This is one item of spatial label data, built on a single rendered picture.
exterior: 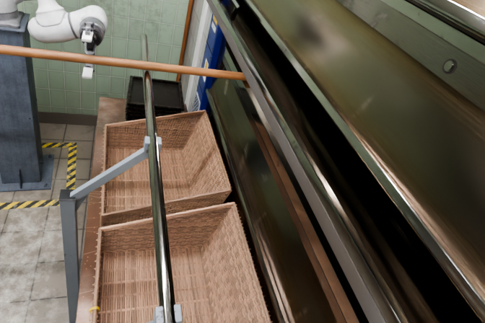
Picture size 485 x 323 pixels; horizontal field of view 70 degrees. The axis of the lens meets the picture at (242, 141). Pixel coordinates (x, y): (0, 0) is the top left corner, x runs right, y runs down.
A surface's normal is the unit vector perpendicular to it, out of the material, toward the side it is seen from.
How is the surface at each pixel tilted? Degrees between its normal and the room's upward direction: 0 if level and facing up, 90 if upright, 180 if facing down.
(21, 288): 0
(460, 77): 90
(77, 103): 90
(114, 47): 90
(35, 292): 0
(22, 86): 90
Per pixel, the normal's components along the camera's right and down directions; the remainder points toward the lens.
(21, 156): 0.31, 0.64
